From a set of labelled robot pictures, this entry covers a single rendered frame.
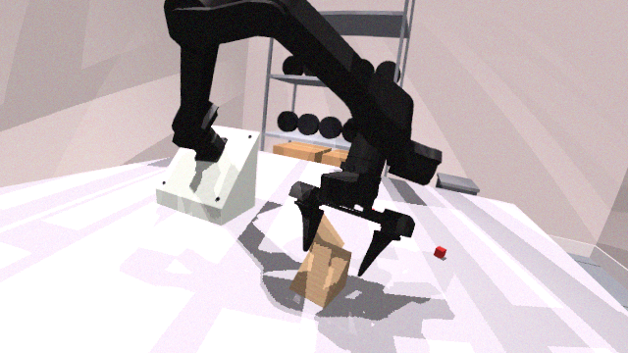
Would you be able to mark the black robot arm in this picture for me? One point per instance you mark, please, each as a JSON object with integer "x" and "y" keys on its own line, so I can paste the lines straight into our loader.
{"x": 381, "y": 111}

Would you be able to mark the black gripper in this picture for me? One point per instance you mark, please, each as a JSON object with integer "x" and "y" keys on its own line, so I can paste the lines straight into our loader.
{"x": 393, "y": 224}

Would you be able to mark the small red block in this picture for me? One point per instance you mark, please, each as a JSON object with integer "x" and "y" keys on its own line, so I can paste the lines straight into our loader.
{"x": 440, "y": 252}

